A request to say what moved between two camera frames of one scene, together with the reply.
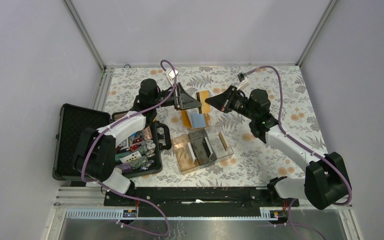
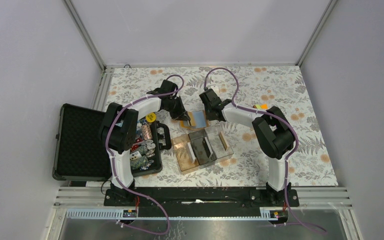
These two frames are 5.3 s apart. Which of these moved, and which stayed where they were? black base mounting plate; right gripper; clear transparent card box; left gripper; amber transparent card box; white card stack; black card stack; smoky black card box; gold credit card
Moved: gold credit card; left gripper; right gripper
Stayed: black card stack; amber transparent card box; smoky black card box; white card stack; clear transparent card box; black base mounting plate
